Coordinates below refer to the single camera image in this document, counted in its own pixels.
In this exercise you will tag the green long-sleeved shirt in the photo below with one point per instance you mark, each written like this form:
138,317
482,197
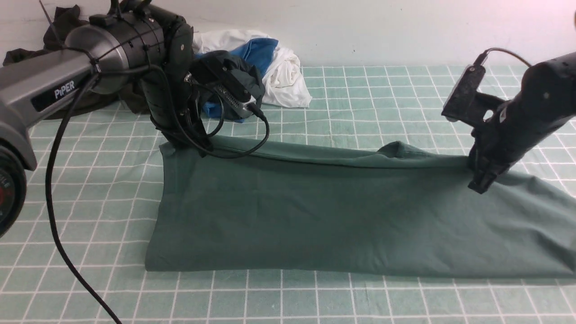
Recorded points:
395,211

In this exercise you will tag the green checkered tablecloth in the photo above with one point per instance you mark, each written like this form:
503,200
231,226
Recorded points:
107,186

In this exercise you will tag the dark teal crumpled garment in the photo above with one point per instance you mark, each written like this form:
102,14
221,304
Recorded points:
243,72

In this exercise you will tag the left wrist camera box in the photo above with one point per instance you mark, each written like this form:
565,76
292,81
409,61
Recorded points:
227,85

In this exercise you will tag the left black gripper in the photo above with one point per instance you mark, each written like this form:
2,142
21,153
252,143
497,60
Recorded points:
168,92

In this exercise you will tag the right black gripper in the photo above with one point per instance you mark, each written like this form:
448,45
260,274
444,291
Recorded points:
517,127

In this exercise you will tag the dark olive crumpled garment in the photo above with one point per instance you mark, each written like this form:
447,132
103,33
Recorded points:
66,20

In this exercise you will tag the blue crumpled garment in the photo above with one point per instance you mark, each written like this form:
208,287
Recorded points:
249,63

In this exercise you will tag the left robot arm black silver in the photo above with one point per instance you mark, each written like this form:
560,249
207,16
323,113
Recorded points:
134,42

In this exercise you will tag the white crumpled garment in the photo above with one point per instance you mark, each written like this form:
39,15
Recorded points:
284,81

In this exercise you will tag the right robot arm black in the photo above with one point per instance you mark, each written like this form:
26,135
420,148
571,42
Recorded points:
551,81

